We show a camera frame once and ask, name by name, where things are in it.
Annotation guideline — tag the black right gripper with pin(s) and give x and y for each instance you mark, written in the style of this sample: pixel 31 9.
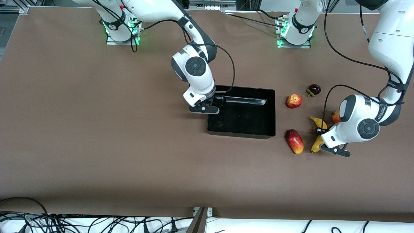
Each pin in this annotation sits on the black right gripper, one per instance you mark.
pixel 218 98

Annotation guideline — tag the yellow banana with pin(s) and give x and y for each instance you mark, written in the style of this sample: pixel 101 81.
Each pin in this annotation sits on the yellow banana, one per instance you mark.
pixel 318 122

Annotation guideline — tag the black plastic box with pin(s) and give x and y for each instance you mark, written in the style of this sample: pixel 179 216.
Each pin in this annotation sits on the black plastic box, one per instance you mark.
pixel 249 123

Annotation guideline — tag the red yellow apple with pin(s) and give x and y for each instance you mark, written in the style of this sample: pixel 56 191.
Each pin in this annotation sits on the red yellow apple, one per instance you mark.
pixel 293 101

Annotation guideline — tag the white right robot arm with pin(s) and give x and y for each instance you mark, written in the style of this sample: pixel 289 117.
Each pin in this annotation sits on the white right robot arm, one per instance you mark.
pixel 155 9

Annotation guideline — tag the red yellow peach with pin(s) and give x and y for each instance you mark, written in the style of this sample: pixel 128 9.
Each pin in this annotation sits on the red yellow peach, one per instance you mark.
pixel 336 117

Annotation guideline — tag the red yellow mango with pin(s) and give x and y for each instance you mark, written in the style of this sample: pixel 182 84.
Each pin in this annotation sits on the red yellow mango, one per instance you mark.
pixel 294 141

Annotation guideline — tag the dark purple mangosteen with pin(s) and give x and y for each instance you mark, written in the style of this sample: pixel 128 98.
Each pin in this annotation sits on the dark purple mangosteen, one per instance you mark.
pixel 314 89

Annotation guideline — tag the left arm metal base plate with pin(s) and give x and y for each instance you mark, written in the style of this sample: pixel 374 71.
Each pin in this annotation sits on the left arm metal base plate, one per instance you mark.
pixel 304 46

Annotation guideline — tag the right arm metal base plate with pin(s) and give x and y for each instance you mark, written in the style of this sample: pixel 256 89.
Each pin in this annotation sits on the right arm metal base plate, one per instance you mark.
pixel 113 42

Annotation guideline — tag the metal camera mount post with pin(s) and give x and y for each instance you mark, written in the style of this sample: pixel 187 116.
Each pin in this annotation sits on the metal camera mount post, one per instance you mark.
pixel 199 223

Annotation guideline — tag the aluminium table corner bracket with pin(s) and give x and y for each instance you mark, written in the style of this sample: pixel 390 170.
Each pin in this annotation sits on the aluminium table corner bracket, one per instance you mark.
pixel 16 9

